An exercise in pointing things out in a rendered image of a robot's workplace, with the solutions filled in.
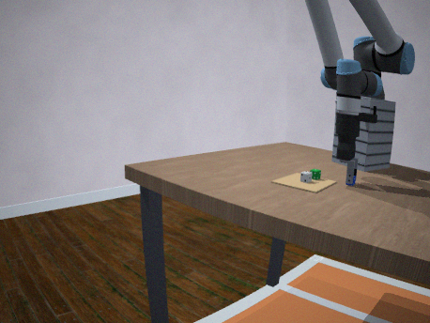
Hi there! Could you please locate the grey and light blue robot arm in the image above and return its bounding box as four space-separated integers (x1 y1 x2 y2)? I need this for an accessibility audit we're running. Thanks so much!
305 0 415 100

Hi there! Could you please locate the green die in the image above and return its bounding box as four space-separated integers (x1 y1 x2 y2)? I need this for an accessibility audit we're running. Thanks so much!
310 169 321 180

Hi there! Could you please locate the grey die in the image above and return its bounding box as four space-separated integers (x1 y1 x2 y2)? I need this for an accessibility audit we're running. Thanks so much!
300 171 313 183

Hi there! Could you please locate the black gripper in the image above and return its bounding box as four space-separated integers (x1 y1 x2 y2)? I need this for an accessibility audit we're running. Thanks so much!
335 97 377 184

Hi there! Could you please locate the tan flat mat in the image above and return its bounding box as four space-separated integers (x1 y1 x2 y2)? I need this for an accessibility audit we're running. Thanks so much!
271 173 336 193

